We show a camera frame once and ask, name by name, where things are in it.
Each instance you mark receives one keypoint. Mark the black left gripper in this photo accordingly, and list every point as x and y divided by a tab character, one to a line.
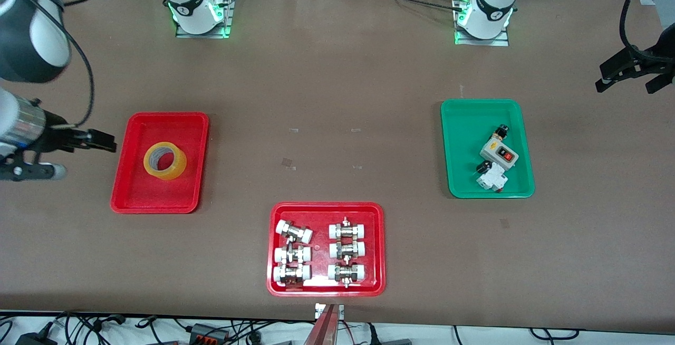
652	60

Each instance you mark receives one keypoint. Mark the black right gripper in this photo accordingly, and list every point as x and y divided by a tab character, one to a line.
54	135

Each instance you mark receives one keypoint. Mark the yellow packing tape roll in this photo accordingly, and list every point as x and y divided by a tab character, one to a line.
150	165

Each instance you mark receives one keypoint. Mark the red plastic tray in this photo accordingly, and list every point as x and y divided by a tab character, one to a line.
132	192
320	250

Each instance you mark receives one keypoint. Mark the green plastic tray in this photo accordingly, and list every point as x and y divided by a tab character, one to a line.
466	139

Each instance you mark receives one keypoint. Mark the brass potentiometer black knob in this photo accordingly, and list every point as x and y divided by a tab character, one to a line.
501	132

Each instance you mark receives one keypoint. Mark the black round knob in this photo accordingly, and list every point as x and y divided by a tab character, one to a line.
484	167

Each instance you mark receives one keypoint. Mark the white circuit breaker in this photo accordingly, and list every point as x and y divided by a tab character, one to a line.
493	180

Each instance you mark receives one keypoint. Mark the black power adapter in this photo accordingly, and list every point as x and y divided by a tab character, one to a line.
37	339

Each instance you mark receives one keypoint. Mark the metal pipe fitting white caps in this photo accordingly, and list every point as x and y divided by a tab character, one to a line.
347	250
346	272
291	274
347	230
292	255
294	231

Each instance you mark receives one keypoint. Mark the black connector box orange tabs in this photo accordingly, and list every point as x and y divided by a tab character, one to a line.
208	333

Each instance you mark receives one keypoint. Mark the red metal bar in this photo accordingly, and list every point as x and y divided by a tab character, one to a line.
322	332

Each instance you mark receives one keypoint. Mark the black plug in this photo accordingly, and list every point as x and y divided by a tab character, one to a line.
390	342

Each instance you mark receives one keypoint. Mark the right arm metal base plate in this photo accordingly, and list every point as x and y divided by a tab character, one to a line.
182	32

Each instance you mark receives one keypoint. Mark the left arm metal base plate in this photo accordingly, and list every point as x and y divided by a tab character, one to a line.
501	41

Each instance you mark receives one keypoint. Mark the grey switch box red button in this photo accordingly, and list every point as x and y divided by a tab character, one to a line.
495	150

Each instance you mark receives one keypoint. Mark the small aluminium bracket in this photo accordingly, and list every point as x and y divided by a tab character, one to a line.
319	310

